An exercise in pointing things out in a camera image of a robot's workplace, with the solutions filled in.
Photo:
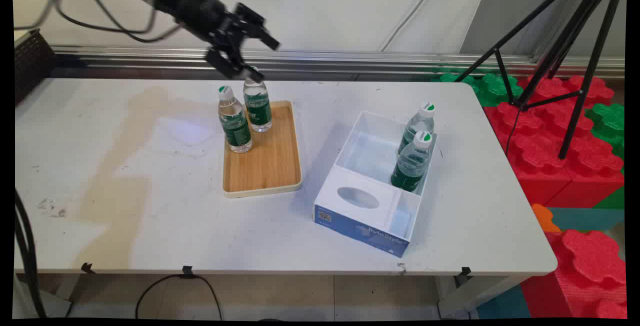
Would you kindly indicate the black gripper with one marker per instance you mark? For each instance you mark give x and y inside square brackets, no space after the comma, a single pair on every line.
[195,6]

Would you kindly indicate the clear water bottle green label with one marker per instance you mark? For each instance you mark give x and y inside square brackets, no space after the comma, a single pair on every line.
[258,111]
[410,166]
[422,122]
[236,131]

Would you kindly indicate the bamboo wooden tray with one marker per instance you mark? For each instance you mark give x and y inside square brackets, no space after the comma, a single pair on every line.
[270,166]

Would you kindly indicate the dark wicker basket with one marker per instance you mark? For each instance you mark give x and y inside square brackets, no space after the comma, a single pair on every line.
[32,66]

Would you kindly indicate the white blue cardboard box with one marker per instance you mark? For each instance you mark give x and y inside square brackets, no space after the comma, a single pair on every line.
[370,233]

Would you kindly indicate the black table edge clip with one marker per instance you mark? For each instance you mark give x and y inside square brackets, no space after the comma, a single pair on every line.
[187,271]
[87,267]
[465,272]

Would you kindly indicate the green foam block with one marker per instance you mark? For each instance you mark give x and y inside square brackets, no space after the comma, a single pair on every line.
[492,88]
[615,201]
[607,121]

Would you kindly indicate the red foam block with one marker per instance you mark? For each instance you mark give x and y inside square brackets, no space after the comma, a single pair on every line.
[602,91]
[590,266]
[595,171]
[535,166]

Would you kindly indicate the white table leg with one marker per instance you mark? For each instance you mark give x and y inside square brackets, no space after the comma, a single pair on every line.
[460,301]

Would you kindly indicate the orange foam piece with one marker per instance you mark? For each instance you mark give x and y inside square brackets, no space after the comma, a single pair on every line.
[542,218]

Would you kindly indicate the black tripod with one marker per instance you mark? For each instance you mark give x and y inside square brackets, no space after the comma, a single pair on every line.
[593,66]

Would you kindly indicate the teal foam mat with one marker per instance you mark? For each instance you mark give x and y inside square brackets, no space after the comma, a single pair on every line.
[585,218]
[505,306]

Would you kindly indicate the aluminium floor rail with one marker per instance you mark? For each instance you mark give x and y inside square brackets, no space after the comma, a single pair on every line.
[350,61]

